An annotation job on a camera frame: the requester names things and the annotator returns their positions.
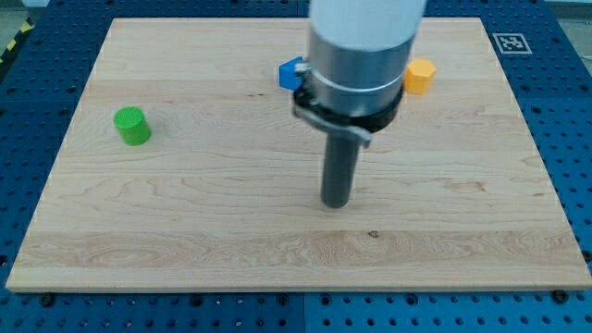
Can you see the black flange with metal clamp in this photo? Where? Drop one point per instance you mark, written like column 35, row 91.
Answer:
column 357, row 129

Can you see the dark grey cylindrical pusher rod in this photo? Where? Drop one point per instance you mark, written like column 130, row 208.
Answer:
column 339, row 167

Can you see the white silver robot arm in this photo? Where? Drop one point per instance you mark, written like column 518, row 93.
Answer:
column 352, row 79

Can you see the orange hexagon block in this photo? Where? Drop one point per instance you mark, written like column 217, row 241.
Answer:
column 419, row 76

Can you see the blue block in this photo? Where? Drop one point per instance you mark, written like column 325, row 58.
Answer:
column 287, row 77

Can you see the light wooden board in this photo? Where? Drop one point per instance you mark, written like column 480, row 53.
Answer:
column 224, row 196

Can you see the white fiducial marker tag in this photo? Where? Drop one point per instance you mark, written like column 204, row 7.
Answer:
column 509, row 43

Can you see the green cylinder block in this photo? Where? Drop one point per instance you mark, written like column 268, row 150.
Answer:
column 132, row 126

